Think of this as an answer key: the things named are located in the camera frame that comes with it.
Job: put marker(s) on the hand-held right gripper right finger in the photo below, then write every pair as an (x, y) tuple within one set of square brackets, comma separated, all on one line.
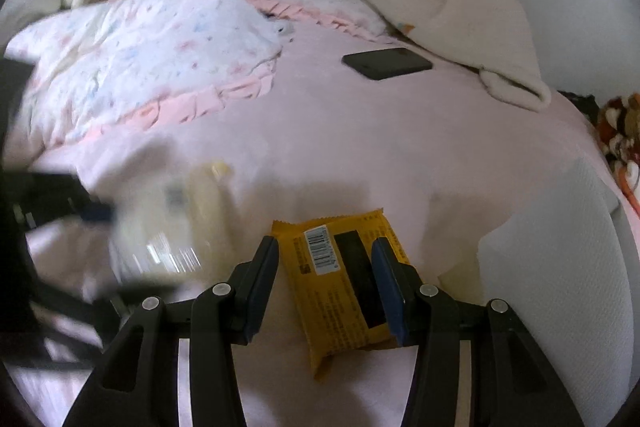
[(387, 294)]

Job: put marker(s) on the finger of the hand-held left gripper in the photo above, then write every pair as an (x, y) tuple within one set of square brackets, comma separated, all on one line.
[(60, 194), (80, 307)]

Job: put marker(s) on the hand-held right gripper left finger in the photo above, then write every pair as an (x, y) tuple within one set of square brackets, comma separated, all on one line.
[(262, 289)]

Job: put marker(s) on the yellow snack packet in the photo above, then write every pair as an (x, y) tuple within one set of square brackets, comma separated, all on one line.
[(325, 312)]

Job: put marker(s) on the pale yellow packet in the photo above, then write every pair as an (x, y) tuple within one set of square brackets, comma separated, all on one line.
[(170, 217)]

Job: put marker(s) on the white storage box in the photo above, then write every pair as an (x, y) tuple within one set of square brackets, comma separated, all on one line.
[(550, 257)]

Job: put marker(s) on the floral quilt with pink ruffle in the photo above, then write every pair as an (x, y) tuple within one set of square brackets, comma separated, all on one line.
[(150, 47)]

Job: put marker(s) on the black smartphone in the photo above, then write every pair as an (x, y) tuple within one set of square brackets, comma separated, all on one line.
[(387, 63)]

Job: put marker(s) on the dark cloth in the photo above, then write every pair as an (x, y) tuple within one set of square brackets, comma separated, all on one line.
[(577, 98)]

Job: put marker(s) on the red white patterned pillow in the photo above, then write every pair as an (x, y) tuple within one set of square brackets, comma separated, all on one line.
[(620, 127)]

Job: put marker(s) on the white fluffy blanket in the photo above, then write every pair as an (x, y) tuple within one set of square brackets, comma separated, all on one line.
[(450, 7)]

